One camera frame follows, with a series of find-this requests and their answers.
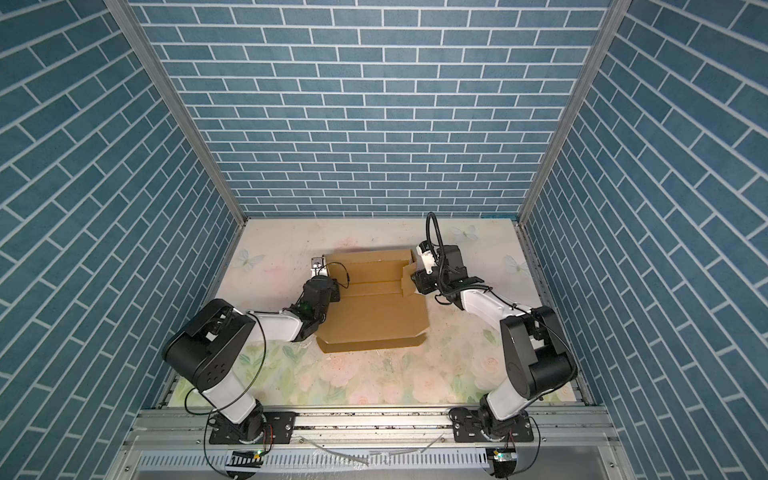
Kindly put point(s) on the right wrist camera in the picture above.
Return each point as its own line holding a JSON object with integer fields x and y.
{"x": 425, "y": 252}

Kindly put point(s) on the aluminium corner post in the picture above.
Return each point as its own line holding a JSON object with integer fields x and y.
{"x": 596, "y": 55}
{"x": 130, "y": 27}

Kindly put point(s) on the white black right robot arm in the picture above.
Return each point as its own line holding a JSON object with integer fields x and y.
{"x": 537, "y": 358}

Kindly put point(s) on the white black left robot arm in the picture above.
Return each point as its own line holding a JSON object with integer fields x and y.
{"x": 206, "y": 348}

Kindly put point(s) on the brown cardboard paper box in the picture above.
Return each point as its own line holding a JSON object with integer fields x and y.
{"x": 379, "y": 306}

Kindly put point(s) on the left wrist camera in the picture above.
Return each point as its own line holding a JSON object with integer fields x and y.
{"x": 318, "y": 266}

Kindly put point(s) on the aluminium left corner post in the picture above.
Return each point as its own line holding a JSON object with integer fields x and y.
{"x": 130, "y": 27}

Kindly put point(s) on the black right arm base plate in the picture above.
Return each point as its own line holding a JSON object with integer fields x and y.
{"x": 479, "y": 425}

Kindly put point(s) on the aluminium right corner post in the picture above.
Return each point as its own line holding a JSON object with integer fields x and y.
{"x": 596, "y": 55}

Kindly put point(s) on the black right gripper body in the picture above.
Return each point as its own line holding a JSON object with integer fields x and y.
{"x": 429, "y": 283}

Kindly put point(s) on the aluminium front rail frame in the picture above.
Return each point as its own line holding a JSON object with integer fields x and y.
{"x": 571, "y": 441}

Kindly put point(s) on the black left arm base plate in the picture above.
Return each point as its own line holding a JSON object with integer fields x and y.
{"x": 267, "y": 428}

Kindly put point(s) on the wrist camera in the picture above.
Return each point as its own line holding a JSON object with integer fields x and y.
{"x": 318, "y": 266}
{"x": 425, "y": 252}

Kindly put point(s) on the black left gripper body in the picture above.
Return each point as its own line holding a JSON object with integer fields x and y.
{"x": 334, "y": 296}

